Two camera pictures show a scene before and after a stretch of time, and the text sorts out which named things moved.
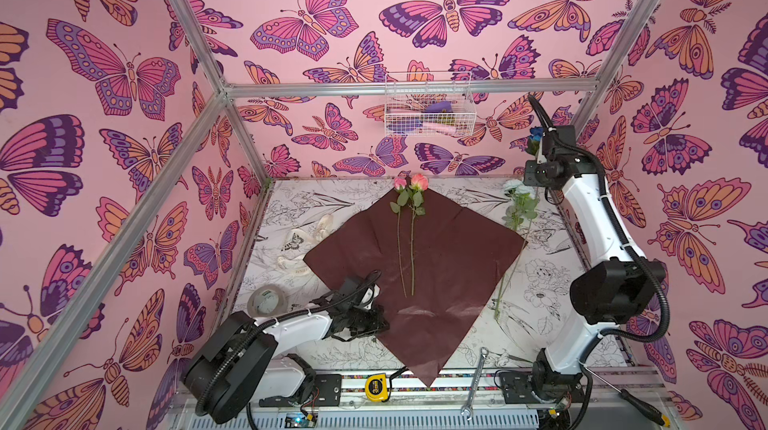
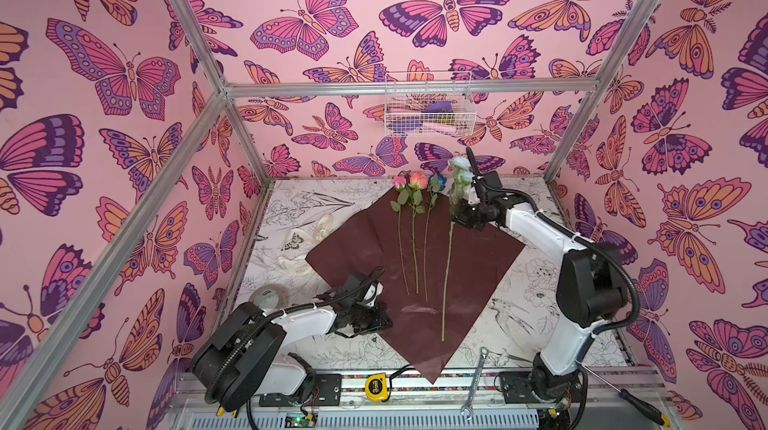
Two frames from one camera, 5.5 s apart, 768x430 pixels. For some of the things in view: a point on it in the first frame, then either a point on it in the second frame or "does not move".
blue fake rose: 533,142 to 435,183
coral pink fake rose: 419,183 does not move
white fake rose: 522,205 to 461,172
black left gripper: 375,326 does not move
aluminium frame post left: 226,88 does not move
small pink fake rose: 402,199 does not move
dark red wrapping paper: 438,268 does not move
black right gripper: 537,172 to 466,212
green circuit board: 300,422 does not move
